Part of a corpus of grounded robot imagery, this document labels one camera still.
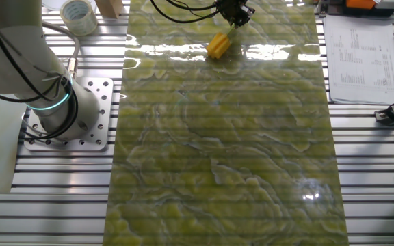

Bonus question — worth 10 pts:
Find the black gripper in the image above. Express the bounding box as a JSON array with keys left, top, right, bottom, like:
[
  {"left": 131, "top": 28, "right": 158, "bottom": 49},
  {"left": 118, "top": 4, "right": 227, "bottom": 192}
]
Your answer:
[{"left": 215, "top": 0, "right": 256, "bottom": 29}]

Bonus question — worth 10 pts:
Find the yellow sponge brush green handle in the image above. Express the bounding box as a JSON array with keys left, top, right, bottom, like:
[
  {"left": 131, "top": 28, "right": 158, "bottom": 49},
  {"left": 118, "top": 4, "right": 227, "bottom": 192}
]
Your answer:
[{"left": 206, "top": 24, "right": 236, "bottom": 59}]

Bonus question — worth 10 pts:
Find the green marble pattern mat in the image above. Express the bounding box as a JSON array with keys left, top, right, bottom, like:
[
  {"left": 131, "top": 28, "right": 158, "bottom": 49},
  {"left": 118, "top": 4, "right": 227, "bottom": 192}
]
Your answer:
[{"left": 103, "top": 0, "right": 350, "bottom": 246}]

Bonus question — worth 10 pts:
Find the orange and black device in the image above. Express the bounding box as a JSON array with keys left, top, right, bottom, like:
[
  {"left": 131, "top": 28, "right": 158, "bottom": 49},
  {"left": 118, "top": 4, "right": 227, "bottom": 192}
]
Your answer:
[{"left": 316, "top": 0, "right": 394, "bottom": 18}]

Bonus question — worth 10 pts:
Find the wooden block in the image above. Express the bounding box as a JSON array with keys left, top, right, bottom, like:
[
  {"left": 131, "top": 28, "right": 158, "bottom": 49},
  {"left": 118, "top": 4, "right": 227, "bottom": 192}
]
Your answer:
[{"left": 94, "top": 0, "right": 124, "bottom": 20}]

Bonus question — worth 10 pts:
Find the printed table paper sheet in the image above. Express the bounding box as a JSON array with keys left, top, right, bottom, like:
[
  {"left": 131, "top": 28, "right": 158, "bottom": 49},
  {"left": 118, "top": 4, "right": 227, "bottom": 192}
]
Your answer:
[{"left": 322, "top": 14, "right": 394, "bottom": 105}]

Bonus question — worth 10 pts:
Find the beige tape roll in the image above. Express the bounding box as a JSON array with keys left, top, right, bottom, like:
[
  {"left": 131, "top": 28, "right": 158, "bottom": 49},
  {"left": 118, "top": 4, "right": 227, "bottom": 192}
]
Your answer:
[{"left": 59, "top": 0, "right": 99, "bottom": 37}]

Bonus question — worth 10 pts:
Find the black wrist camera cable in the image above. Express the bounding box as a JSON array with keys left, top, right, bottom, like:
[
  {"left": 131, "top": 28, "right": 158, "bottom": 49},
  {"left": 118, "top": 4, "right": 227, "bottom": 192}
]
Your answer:
[{"left": 150, "top": 0, "right": 219, "bottom": 25}]

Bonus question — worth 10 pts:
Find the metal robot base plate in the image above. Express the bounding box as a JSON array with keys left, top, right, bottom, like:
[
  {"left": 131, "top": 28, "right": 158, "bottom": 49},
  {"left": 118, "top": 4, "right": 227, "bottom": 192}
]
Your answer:
[{"left": 23, "top": 77, "right": 115, "bottom": 152}]

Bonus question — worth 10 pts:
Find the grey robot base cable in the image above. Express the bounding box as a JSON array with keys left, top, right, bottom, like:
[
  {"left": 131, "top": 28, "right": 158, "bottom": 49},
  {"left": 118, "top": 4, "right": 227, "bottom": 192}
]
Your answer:
[{"left": 42, "top": 22, "right": 81, "bottom": 79}]

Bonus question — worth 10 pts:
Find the black camera clamp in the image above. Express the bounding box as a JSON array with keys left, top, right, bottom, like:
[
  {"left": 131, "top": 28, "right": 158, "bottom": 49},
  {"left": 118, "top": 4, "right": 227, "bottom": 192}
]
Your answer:
[{"left": 374, "top": 108, "right": 394, "bottom": 124}]

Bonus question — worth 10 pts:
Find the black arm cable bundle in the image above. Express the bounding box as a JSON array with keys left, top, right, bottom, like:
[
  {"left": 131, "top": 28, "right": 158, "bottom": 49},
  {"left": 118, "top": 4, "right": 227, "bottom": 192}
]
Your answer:
[{"left": 0, "top": 0, "right": 79, "bottom": 141}]

